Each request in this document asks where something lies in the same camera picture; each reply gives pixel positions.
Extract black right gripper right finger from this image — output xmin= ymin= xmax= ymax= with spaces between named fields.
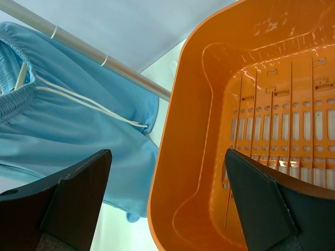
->
xmin=225 ymin=149 xmax=334 ymax=250

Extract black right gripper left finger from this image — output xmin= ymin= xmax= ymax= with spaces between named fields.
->
xmin=1 ymin=150 xmax=112 ymax=250

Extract light blue shorts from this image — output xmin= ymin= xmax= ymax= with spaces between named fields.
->
xmin=1 ymin=22 xmax=159 ymax=222

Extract white plastic hanger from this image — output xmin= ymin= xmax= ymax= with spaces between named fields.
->
xmin=14 ymin=63 xmax=27 ymax=90

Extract orange plastic laundry basket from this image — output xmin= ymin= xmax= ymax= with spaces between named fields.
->
xmin=148 ymin=1 xmax=334 ymax=250

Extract silver clothes rack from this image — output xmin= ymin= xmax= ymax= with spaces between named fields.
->
xmin=1 ymin=0 xmax=171 ymax=101

